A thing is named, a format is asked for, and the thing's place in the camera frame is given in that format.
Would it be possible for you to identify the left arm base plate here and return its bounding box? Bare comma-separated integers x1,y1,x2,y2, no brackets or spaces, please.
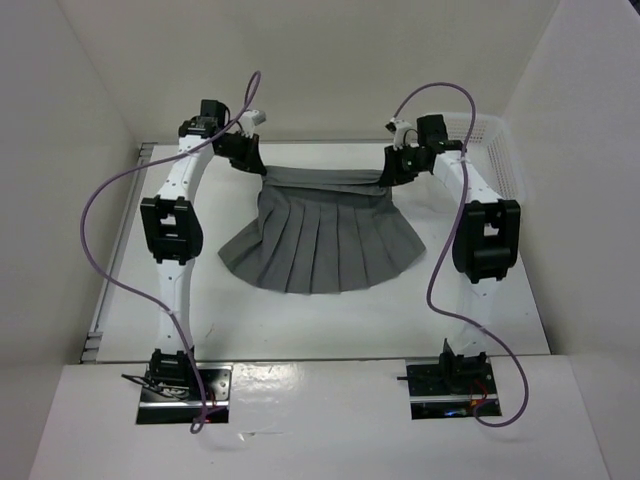
121,365,232,425

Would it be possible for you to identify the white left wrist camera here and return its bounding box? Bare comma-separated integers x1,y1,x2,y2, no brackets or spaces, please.
238,110,266,138

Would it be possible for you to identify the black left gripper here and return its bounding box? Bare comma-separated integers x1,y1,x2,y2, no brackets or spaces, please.
214,130,265,175

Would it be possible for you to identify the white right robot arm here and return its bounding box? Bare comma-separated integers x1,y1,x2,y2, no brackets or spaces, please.
380,114,521,393

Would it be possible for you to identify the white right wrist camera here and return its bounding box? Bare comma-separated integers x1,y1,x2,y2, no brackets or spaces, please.
385,117,413,150

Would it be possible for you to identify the grey skirt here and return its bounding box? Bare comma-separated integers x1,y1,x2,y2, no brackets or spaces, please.
218,166,426,295

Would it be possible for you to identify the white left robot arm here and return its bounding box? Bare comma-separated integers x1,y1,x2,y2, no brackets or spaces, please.
140,100,266,400

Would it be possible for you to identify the white plastic mesh basket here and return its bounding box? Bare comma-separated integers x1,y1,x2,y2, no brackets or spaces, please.
467,114,526,205

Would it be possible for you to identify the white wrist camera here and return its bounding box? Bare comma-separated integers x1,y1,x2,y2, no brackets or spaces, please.
385,117,413,150
238,110,266,138

